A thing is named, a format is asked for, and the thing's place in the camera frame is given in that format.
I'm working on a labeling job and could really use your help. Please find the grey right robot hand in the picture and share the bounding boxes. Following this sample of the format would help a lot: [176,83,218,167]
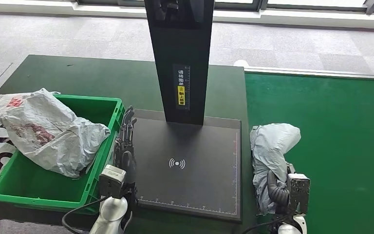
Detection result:
[267,170,280,191]

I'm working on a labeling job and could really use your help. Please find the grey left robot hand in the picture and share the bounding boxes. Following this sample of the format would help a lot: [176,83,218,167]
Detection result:
[113,105,138,188]

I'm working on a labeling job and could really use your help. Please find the grey parcel bag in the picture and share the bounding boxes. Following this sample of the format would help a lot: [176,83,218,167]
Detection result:
[0,88,111,179]
[250,123,302,215]

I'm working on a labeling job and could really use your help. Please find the black inbound scanner machine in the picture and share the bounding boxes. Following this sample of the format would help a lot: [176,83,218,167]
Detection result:
[131,0,243,223]

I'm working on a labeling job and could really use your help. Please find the green conveyor belt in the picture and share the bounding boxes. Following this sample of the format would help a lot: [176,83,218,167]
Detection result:
[244,72,374,234]

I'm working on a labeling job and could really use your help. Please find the yellow black label strip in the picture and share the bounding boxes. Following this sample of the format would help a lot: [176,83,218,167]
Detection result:
[173,64,191,111]

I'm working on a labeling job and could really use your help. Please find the green plastic crate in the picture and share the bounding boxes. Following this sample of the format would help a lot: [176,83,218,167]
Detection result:
[0,94,126,215]

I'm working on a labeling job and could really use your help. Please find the white window sill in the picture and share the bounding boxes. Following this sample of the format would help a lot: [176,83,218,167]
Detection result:
[0,0,374,30]

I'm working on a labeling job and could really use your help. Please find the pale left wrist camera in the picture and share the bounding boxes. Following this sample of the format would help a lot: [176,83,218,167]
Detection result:
[98,164,127,200]

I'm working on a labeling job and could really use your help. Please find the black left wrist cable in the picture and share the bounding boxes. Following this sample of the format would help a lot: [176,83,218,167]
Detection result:
[61,197,107,234]

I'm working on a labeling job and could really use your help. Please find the silver conveyor side rail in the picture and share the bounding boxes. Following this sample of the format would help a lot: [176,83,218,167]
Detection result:
[243,66,374,80]

